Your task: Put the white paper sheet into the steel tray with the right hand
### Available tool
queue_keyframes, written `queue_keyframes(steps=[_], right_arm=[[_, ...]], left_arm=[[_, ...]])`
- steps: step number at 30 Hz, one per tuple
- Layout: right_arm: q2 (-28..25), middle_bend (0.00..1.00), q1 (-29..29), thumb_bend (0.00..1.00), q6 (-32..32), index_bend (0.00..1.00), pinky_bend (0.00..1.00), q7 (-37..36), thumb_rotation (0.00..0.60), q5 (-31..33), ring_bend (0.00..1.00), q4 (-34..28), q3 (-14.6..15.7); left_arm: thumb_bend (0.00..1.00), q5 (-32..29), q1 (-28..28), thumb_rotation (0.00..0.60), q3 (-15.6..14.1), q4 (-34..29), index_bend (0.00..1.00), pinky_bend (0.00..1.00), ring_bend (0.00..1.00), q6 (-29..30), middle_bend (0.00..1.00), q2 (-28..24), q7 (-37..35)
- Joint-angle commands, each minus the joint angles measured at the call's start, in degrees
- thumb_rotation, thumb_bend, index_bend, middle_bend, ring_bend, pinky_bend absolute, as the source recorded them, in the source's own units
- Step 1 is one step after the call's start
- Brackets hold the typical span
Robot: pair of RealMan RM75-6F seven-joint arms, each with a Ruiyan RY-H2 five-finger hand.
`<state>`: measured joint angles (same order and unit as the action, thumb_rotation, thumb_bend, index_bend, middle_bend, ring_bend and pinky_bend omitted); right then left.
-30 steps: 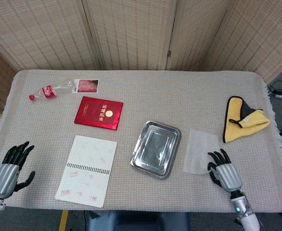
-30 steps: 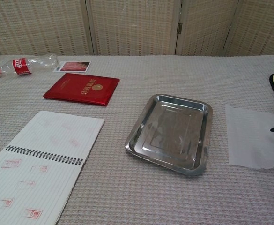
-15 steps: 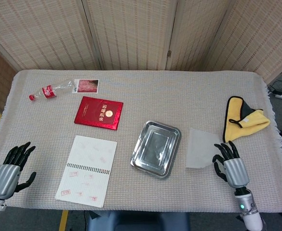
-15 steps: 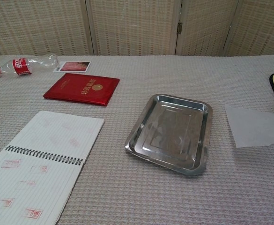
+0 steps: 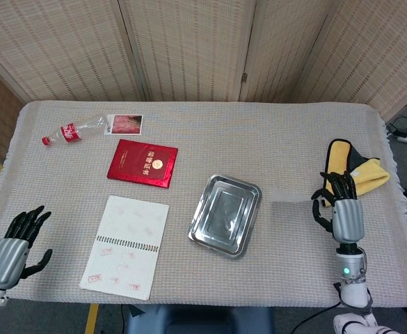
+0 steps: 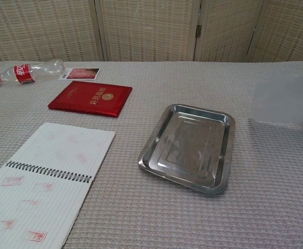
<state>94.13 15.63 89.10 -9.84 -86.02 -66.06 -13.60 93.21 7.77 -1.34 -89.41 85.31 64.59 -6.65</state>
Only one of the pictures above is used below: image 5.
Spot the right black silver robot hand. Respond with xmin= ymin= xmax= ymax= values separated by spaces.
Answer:
xmin=310 ymin=170 xmax=365 ymax=244

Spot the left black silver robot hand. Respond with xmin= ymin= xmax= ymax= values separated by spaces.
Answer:
xmin=0 ymin=205 xmax=54 ymax=292

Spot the white paper sheet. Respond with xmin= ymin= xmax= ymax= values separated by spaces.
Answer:
xmin=269 ymin=186 xmax=317 ymax=206

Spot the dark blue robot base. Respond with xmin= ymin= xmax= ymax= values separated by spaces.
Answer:
xmin=123 ymin=304 xmax=276 ymax=334

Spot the rectangular metal tray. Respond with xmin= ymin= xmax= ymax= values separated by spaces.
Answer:
xmin=188 ymin=174 xmax=262 ymax=260

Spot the yellow microfiber cloth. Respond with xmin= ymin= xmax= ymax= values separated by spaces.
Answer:
xmin=323 ymin=138 xmax=391 ymax=208

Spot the white spiral notebook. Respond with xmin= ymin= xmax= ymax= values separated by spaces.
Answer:
xmin=79 ymin=195 xmax=170 ymax=301

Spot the beige woven tablecloth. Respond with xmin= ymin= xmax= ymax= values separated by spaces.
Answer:
xmin=0 ymin=100 xmax=407 ymax=309

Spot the empty plastic cola bottle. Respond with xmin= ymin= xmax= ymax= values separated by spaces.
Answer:
xmin=42 ymin=116 xmax=111 ymax=147

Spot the red certificate booklet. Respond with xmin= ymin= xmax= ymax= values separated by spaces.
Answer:
xmin=106 ymin=138 xmax=179 ymax=189

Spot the red photo postcard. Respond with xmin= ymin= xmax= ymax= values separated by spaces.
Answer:
xmin=104 ymin=114 xmax=144 ymax=136

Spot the beige folding screen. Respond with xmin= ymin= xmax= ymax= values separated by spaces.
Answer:
xmin=0 ymin=0 xmax=407 ymax=121

